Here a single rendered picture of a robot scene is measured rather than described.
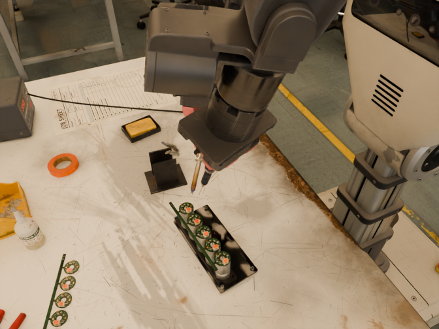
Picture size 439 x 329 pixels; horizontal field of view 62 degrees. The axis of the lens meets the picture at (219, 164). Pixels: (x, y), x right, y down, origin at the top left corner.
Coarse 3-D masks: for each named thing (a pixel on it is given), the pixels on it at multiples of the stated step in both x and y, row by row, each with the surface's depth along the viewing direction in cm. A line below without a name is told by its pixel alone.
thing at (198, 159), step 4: (196, 156) 62; (200, 156) 61; (196, 160) 61; (200, 160) 61; (196, 164) 61; (200, 164) 61; (196, 168) 61; (196, 172) 61; (196, 176) 60; (196, 180) 60; (192, 184) 60; (196, 184) 60; (192, 188) 60
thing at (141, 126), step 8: (136, 120) 85; (144, 120) 85; (152, 120) 86; (128, 128) 83; (136, 128) 83; (144, 128) 83; (152, 128) 83; (160, 128) 84; (128, 136) 82; (136, 136) 81; (144, 136) 83
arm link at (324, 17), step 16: (256, 0) 25; (272, 0) 25; (288, 0) 25; (304, 0) 25; (320, 0) 25; (336, 0) 25; (256, 16) 25; (320, 16) 26; (256, 32) 27; (320, 32) 27
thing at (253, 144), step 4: (256, 140) 43; (248, 144) 41; (252, 144) 43; (256, 144) 43; (244, 148) 40; (248, 148) 42; (252, 148) 43; (240, 152) 40; (244, 152) 42; (232, 156) 39; (236, 156) 40; (228, 160) 39; (232, 160) 40; (220, 164) 39; (224, 164) 39; (228, 164) 41; (216, 168) 40; (220, 168) 40
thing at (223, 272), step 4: (216, 264) 54; (228, 264) 54; (220, 268) 54; (224, 268) 54; (228, 268) 55; (216, 272) 56; (220, 272) 55; (224, 272) 55; (228, 272) 56; (216, 276) 57; (220, 276) 56; (224, 276) 56; (228, 276) 57
